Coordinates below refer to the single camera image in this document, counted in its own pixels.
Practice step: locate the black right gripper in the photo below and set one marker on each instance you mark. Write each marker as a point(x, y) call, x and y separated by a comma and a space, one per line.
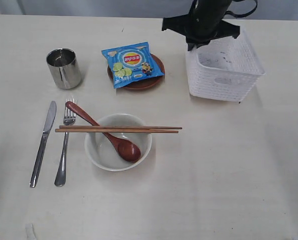
point(203, 23)

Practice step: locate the white perforated plastic basket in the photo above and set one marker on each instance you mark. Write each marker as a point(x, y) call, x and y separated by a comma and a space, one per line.
point(226, 69)

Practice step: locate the blue Lay's chips bag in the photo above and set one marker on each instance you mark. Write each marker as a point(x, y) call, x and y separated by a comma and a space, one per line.
point(131, 63)

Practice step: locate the brown round plate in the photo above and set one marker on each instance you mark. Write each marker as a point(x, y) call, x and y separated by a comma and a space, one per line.
point(146, 84)

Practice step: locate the red-brown wooden spoon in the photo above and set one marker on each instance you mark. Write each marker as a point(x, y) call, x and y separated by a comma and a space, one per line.
point(127, 150)

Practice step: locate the brown wooden chopstick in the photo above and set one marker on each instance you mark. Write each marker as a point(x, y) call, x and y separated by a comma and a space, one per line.
point(121, 127)
point(103, 130)

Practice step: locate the grey speckled ceramic bowl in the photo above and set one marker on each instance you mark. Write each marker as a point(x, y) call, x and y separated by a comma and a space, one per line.
point(102, 153)

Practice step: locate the silver metal fork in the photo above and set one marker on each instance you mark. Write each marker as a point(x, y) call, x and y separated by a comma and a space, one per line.
point(68, 120)

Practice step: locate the silver metal table knife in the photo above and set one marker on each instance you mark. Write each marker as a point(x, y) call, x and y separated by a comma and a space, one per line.
point(51, 114)

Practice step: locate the white curtain backdrop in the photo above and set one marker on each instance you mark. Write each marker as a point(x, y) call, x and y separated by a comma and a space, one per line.
point(266, 9)

